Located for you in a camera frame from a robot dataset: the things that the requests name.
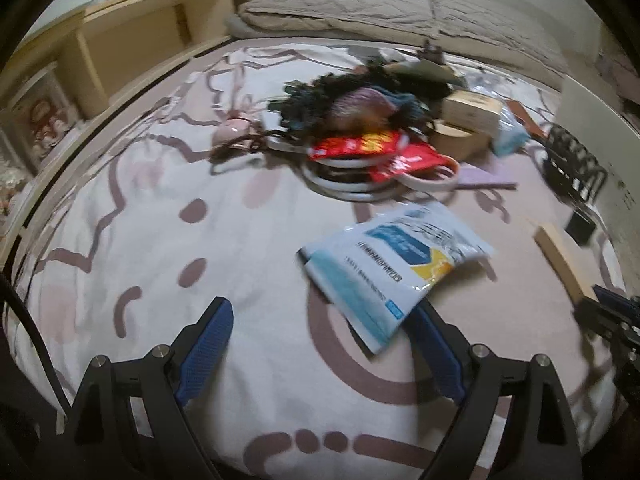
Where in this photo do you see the white blue medicine sachet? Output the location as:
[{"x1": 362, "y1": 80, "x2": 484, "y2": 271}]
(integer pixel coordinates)
[{"x1": 299, "y1": 200, "x2": 494, "y2": 354}]

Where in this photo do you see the long wooden stick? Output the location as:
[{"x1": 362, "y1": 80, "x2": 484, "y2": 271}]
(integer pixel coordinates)
[{"x1": 534, "y1": 223, "x2": 597, "y2": 306}]

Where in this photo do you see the small black cube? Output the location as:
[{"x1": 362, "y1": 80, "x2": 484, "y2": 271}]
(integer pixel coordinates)
[{"x1": 564, "y1": 209, "x2": 596, "y2": 247}]

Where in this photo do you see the black hair claw clip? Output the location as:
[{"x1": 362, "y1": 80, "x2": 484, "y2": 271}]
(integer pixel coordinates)
[{"x1": 542, "y1": 125, "x2": 608, "y2": 204}]

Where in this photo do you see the white shoe box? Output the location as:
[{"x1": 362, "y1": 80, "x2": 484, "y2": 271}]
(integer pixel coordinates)
[{"x1": 555, "y1": 76, "x2": 640, "y2": 294}]

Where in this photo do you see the patterned white pink blanket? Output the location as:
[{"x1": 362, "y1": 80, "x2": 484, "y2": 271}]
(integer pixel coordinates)
[{"x1": 16, "y1": 40, "x2": 620, "y2": 479}]

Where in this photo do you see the purple notepad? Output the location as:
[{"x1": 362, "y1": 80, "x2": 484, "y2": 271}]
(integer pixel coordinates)
[{"x1": 457, "y1": 164, "x2": 518, "y2": 190}]

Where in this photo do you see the light blue plastic packet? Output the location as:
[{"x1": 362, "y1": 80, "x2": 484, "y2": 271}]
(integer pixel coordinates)
[{"x1": 491, "y1": 105, "x2": 530, "y2": 157}]

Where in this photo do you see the wooden oval block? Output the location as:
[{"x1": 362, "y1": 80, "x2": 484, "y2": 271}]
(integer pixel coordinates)
[{"x1": 430, "y1": 122, "x2": 491, "y2": 162}]

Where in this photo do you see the tan cardboard small box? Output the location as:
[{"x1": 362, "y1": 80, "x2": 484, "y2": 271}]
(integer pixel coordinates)
[{"x1": 442, "y1": 90, "x2": 503, "y2": 138}]

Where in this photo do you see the red snack packet lower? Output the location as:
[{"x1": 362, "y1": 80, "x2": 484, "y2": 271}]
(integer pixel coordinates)
[{"x1": 368, "y1": 143, "x2": 460, "y2": 184}]

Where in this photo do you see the red snack packet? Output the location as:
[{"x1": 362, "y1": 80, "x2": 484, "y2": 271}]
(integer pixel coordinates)
[
  {"x1": 308, "y1": 130, "x2": 408, "y2": 160},
  {"x1": 368, "y1": 143, "x2": 460, "y2": 184}
]

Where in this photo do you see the red snack packet upper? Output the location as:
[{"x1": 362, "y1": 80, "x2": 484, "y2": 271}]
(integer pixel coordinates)
[{"x1": 308, "y1": 130, "x2": 408, "y2": 160}]

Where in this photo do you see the pink handheld fan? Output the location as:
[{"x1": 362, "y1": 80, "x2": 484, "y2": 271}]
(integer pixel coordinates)
[{"x1": 212, "y1": 64, "x2": 253, "y2": 151}]

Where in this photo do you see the doll in display case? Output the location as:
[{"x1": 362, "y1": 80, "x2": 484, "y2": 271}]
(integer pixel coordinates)
[{"x1": 9, "y1": 61, "x2": 81, "y2": 164}]

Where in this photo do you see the dark crocheted yarn bag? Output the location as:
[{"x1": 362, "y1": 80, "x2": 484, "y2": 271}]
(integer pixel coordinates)
[{"x1": 208, "y1": 58, "x2": 437, "y2": 163}]

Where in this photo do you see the wooden shelf unit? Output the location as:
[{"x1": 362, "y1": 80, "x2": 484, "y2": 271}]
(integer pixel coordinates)
[{"x1": 0, "y1": 0, "x2": 265, "y2": 126}]

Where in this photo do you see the beige quilted duvet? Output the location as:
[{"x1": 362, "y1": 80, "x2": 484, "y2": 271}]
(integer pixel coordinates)
[{"x1": 227, "y1": 0, "x2": 568, "y2": 89}]

